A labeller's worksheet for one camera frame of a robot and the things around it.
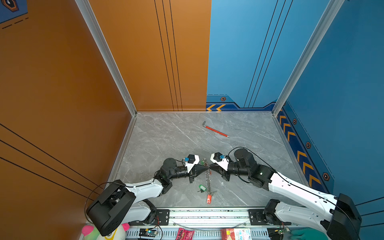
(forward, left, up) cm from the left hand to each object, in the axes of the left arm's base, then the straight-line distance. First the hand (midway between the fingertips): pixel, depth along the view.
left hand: (207, 168), depth 73 cm
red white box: (-25, -13, -12) cm, 31 cm away
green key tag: (-4, +2, -16) cm, 17 cm away
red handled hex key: (+36, -8, -16) cm, 40 cm away
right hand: (+1, -1, 0) cm, 2 cm away
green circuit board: (-25, +28, -18) cm, 42 cm away
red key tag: (-10, -2, -17) cm, 20 cm away
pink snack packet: (-26, +11, -16) cm, 32 cm away
